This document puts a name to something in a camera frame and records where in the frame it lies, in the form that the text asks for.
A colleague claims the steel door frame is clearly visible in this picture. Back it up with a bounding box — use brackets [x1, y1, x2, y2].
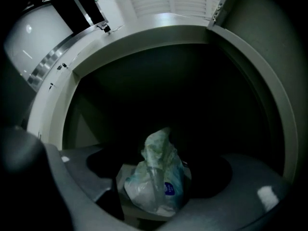
[26, 20, 109, 92]

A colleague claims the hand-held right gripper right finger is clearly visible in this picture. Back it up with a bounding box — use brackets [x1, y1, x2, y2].
[154, 153, 293, 231]

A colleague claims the grey metal locker cabinet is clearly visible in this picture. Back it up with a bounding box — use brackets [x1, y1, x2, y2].
[24, 12, 299, 226]

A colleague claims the white plastic bag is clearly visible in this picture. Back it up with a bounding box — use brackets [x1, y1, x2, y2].
[124, 126, 192, 218]

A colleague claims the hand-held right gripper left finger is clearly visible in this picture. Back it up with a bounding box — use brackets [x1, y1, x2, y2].
[44, 143, 139, 231]

